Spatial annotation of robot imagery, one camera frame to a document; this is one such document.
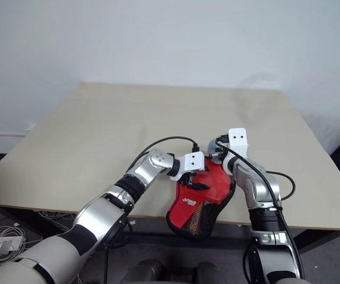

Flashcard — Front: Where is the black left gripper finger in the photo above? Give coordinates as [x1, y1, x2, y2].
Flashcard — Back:
[186, 182, 212, 192]

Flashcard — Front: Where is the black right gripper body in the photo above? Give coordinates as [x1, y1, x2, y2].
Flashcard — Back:
[207, 135, 230, 163]

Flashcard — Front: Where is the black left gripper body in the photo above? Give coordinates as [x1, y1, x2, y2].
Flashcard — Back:
[178, 170, 202, 187]

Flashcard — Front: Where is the red black mesh pouch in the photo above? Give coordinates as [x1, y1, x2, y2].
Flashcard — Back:
[166, 156, 237, 244]

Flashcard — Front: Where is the white power adapter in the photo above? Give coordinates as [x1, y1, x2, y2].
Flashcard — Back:
[0, 235, 23, 253]

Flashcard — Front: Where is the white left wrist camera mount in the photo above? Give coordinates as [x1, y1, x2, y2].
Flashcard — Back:
[169, 151, 206, 182]

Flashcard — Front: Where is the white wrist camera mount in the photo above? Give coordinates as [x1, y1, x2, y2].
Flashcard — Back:
[169, 151, 206, 182]
[227, 127, 250, 163]

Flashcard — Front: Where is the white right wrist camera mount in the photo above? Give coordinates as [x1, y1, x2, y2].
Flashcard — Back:
[227, 127, 250, 163]

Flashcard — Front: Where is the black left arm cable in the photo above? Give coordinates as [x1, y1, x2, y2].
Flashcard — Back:
[129, 135, 200, 172]

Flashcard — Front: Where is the white floor cable bundle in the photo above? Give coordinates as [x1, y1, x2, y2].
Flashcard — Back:
[0, 206, 80, 267]

